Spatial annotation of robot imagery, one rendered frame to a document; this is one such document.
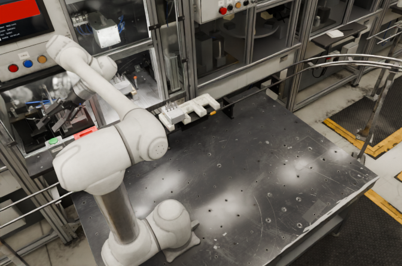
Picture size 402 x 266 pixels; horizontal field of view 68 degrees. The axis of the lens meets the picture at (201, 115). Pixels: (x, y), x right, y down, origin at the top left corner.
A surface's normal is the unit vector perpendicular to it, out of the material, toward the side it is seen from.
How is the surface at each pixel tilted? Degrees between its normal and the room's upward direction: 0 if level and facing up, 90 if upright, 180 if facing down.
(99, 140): 7
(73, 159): 28
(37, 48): 90
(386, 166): 0
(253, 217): 0
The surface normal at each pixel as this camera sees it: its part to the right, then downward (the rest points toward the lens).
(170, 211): 0.04, -0.79
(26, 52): 0.54, 0.54
